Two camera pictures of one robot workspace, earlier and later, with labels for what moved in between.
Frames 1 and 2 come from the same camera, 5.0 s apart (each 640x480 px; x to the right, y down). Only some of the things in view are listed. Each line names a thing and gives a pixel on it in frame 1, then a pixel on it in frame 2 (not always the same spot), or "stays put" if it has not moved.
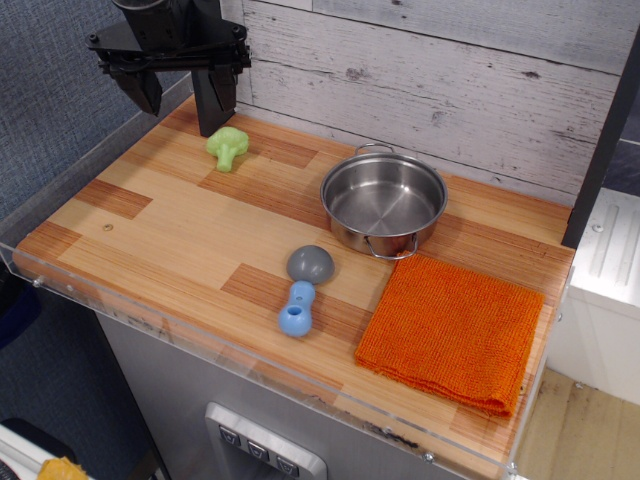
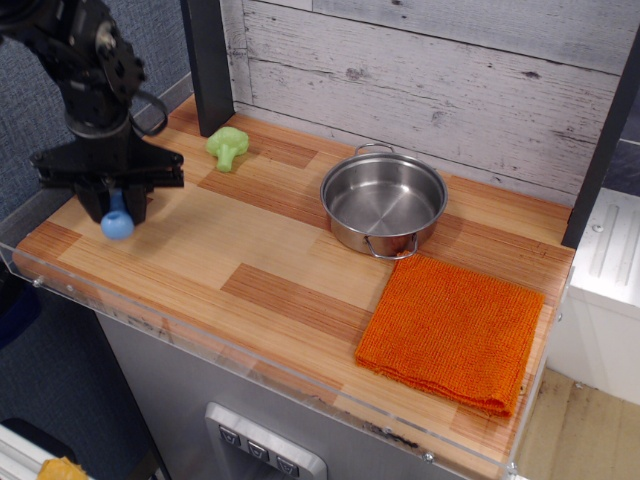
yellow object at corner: (61, 469) stays put
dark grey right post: (619, 109) stays put
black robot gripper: (171, 36) to (102, 153)
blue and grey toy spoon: (307, 266) to (118, 223)
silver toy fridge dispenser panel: (243, 448) stays put
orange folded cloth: (460, 335) stays put
